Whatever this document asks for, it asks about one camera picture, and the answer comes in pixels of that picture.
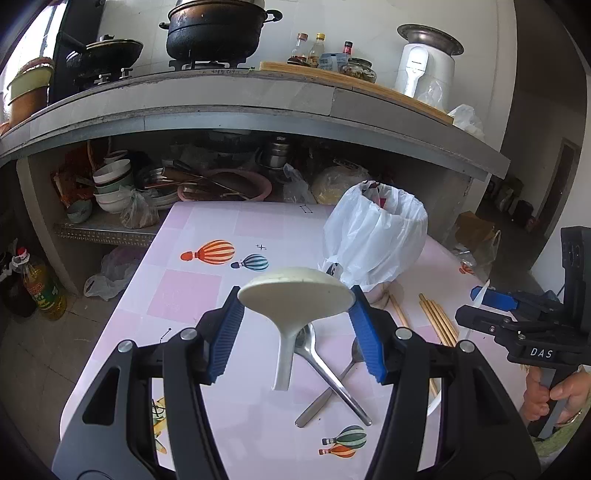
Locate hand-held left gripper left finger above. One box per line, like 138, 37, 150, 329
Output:
51, 287, 246, 480

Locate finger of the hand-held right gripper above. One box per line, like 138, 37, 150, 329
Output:
454, 306, 528, 348
471, 285, 563, 315

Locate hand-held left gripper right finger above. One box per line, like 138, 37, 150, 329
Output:
348, 285, 542, 480

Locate white ceramic spoon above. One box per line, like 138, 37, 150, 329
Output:
472, 279, 491, 311
237, 267, 356, 391

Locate wooden chopstick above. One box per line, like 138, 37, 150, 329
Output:
436, 301, 460, 343
418, 294, 448, 348
389, 293, 411, 329
430, 299, 457, 346
424, 297, 452, 348

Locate container lined with white bag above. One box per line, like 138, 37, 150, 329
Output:
322, 181, 428, 294

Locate person's right hand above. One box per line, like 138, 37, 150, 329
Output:
523, 364, 591, 428

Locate cardboard box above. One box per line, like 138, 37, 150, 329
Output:
455, 211, 497, 252

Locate fluffy pale garment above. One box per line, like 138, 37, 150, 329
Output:
531, 422, 589, 460

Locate pink plastic basin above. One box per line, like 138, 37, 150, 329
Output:
178, 168, 273, 204

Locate dark round pan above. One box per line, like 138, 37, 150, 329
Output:
205, 170, 259, 197

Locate translucent grey plastic bag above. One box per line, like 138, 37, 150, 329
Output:
119, 189, 160, 230

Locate metal shelf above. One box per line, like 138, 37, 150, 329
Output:
53, 217, 160, 243

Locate bag of yellow food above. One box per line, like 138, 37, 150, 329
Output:
310, 165, 370, 206

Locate pile of plates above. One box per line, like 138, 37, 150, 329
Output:
134, 159, 185, 210

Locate crumpled clear plastic bag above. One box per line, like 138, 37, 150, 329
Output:
447, 104, 486, 139

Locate stacked steel pots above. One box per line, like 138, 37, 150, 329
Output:
256, 136, 294, 171

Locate cooking oil bottle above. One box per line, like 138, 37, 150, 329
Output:
11, 247, 68, 320

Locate stack of ceramic bowls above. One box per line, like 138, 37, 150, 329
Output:
67, 150, 134, 224

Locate small clear plastic bag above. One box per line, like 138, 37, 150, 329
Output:
416, 78, 446, 109

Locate red printed packets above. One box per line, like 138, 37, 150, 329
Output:
51, 143, 100, 208

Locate white air fryer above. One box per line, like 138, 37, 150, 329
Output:
394, 44, 457, 112

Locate grey concrete kitchen counter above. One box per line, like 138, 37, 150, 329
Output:
0, 69, 512, 183

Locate glass pickle jar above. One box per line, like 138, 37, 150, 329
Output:
341, 56, 377, 84

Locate wooden cutting board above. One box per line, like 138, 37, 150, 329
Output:
259, 60, 455, 126

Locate steel basin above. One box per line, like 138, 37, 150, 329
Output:
397, 24, 464, 56

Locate gas stove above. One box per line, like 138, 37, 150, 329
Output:
69, 58, 252, 90

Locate yellow capped sauce bottle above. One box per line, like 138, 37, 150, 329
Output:
308, 32, 326, 68

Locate brown capped sauce bottle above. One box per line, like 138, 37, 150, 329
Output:
291, 32, 311, 65

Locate black cooking pot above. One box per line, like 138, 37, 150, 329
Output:
159, 7, 282, 61

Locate brown clay pot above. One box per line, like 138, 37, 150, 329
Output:
7, 85, 51, 126

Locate black wok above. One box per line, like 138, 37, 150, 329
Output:
58, 32, 145, 77

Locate green rimmed basin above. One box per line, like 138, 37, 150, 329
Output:
6, 58, 55, 100

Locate steel pot lid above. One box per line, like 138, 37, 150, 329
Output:
173, 0, 269, 12

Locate black panel appliance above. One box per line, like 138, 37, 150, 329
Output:
48, 0, 109, 104

